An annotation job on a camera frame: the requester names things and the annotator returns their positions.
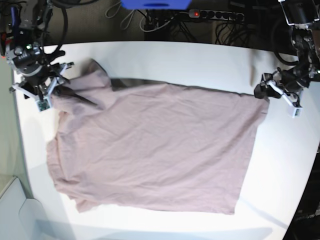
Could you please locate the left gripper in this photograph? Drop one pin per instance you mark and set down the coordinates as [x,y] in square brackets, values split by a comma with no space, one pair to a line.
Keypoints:
[290,83]

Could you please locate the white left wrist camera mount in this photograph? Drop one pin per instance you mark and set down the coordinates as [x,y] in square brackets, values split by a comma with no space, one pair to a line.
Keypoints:
[294,105]

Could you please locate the mauve pink t-shirt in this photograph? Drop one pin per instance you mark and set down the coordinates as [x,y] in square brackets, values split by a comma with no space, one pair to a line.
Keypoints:
[160,147]

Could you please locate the red and black clamp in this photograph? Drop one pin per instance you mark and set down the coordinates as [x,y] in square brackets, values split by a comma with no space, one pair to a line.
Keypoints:
[5,39]

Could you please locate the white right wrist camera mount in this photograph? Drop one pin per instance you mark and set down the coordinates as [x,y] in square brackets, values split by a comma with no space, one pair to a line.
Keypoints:
[43,101]

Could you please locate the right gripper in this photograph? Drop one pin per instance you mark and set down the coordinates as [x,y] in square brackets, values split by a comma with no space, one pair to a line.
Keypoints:
[35,78]

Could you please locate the black power strip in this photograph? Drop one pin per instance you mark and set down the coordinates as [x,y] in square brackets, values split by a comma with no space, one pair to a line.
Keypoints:
[216,15]

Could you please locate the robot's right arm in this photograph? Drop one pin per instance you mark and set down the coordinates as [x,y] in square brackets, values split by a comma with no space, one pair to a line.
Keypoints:
[23,47]

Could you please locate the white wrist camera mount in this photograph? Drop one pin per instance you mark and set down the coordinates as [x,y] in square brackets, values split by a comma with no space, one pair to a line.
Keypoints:
[294,105]
[43,101]

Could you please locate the blue box overhead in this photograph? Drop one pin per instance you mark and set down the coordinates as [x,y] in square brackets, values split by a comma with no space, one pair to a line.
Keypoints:
[155,4]

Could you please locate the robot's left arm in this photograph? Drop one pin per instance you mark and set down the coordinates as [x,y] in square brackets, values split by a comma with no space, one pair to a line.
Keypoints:
[303,20]

